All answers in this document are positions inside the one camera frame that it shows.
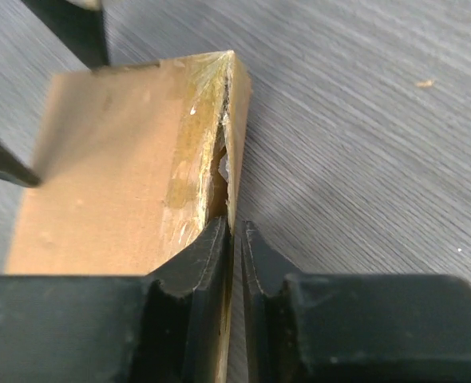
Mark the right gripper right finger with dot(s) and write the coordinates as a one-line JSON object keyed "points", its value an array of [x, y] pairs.
{"points": [[304, 327]]}

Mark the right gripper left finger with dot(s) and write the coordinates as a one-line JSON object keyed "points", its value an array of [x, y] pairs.
{"points": [[171, 325]]}

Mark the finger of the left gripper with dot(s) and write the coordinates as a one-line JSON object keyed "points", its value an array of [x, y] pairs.
{"points": [[14, 171], [79, 26]]}

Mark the brown cardboard express box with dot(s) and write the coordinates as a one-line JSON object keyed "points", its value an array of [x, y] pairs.
{"points": [[136, 161]]}

